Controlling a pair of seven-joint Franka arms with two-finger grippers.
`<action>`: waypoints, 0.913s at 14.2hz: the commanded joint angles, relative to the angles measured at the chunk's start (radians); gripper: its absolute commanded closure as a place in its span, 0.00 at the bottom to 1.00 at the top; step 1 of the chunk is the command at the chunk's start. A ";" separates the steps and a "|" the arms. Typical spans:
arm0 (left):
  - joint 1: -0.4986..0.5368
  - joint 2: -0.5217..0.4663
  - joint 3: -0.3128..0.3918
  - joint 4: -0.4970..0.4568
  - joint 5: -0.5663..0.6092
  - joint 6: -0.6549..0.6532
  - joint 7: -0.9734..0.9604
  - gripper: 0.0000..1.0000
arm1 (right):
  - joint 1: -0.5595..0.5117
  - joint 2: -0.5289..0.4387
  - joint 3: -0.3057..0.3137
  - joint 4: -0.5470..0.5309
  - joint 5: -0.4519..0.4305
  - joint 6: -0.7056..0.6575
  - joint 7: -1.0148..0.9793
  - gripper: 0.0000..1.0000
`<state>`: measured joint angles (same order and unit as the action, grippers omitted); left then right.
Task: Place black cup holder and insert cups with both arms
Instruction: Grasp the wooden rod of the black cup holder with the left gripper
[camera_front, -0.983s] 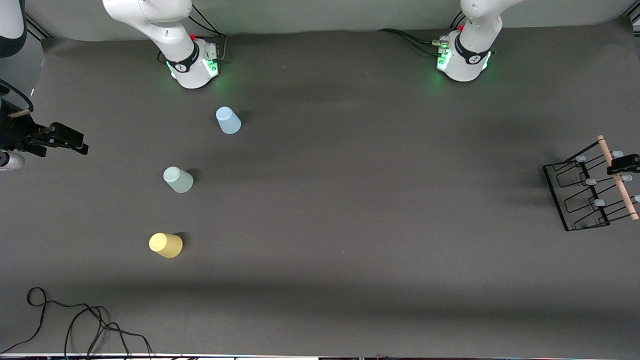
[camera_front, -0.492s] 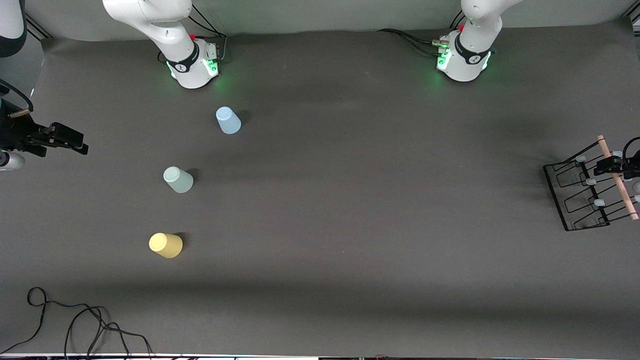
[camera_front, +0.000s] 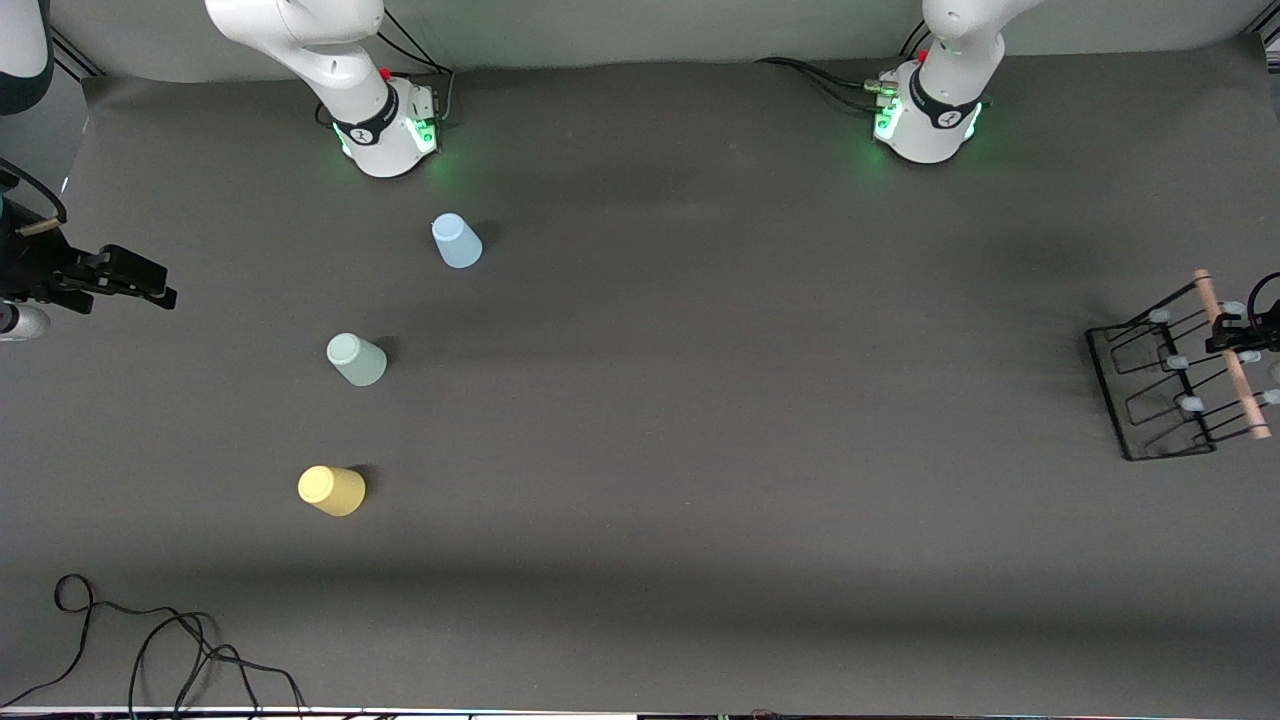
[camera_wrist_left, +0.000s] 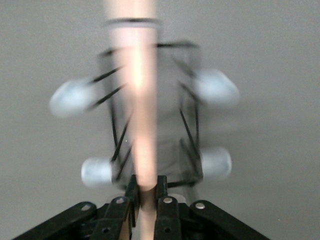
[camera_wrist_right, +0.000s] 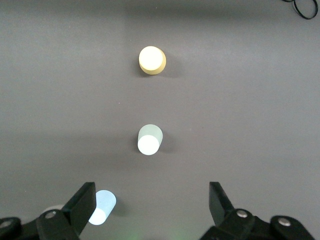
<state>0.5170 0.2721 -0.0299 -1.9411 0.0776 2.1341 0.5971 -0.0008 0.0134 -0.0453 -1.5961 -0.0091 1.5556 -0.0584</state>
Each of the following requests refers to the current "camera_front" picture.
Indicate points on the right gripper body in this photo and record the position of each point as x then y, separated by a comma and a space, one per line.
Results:
30, 265

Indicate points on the pale green plastic cup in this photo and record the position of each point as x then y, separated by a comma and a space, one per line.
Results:
357, 362

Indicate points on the yellow plastic cup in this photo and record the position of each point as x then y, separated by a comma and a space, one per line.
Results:
330, 490

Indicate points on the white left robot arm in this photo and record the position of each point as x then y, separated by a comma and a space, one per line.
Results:
950, 60

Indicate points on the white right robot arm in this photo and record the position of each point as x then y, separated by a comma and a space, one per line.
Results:
330, 60

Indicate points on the light blue plastic cup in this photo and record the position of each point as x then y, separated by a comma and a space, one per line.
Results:
457, 245

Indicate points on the dark grey table mat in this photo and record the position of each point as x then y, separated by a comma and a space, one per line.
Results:
700, 500

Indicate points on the black metal frame rail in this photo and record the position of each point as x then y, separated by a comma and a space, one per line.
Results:
80, 62

